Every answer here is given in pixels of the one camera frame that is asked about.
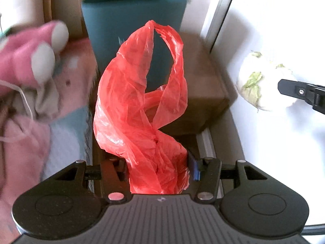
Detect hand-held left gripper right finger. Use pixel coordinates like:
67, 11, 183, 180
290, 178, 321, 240
187, 151, 270, 202

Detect brown cardboard box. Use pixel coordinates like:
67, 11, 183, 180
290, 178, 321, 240
162, 32, 230, 136

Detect white round table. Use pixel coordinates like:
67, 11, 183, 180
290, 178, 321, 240
200, 0, 325, 237

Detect pink plush toy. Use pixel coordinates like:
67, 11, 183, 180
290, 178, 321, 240
0, 20, 69, 95

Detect teal trash bin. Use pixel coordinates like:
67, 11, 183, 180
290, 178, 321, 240
81, 0, 188, 92

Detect aluminium rail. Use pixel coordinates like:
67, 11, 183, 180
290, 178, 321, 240
195, 128, 244, 161

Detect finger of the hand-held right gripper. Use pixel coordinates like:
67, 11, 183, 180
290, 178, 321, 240
277, 79, 325, 115

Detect red plastic bag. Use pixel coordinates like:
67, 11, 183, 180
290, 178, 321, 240
93, 20, 191, 195

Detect napa cabbage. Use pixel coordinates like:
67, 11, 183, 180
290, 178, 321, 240
236, 51, 300, 113

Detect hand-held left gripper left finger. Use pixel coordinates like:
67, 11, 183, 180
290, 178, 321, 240
54, 158, 132, 205

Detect white cable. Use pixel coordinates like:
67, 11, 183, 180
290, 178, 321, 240
0, 79, 35, 143

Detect pink pastel blanket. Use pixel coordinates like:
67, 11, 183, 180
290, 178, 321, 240
0, 39, 99, 234

